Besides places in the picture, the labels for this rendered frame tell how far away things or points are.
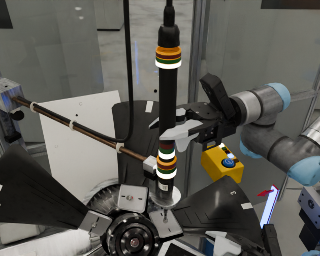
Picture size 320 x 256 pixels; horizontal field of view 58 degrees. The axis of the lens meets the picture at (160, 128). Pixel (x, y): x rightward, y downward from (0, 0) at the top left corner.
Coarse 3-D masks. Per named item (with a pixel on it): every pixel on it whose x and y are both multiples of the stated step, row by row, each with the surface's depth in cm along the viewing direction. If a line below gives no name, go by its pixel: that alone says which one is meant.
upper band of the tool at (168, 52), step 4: (156, 48) 48; (160, 48) 50; (164, 48) 50; (168, 48) 50; (172, 48) 50; (176, 48) 50; (180, 48) 48; (160, 52) 47; (164, 52) 47; (168, 52) 51; (172, 52) 50; (176, 52) 47; (156, 56) 48; (180, 56) 48; (180, 60) 49; (164, 64) 47; (168, 64) 47; (172, 64) 47; (164, 68) 48; (172, 68) 48
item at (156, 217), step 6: (162, 210) 78; (168, 210) 78; (150, 216) 75; (156, 216) 76; (162, 216) 76; (168, 216) 76; (174, 216) 76; (156, 222) 74; (162, 222) 74; (168, 222) 74; (174, 222) 74; (162, 228) 72; (168, 228) 72; (174, 228) 72; (180, 228) 72; (162, 234) 70; (168, 234) 70; (174, 234) 71
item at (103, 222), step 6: (90, 210) 67; (90, 216) 68; (96, 216) 68; (102, 216) 67; (84, 222) 70; (90, 222) 70; (96, 222) 69; (102, 222) 69; (108, 222) 69; (84, 228) 72; (90, 228) 71; (96, 228) 71; (102, 228) 71; (96, 234) 73; (102, 234) 72
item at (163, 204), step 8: (144, 168) 66; (152, 168) 64; (152, 176) 64; (152, 184) 67; (152, 192) 68; (176, 192) 69; (152, 200) 67; (160, 200) 67; (168, 200) 67; (176, 200) 67; (160, 208) 66; (168, 208) 66
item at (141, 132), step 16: (112, 112) 81; (128, 112) 79; (144, 112) 77; (128, 128) 78; (144, 128) 76; (128, 144) 77; (144, 144) 74; (128, 160) 76; (128, 176) 75; (144, 176) 72
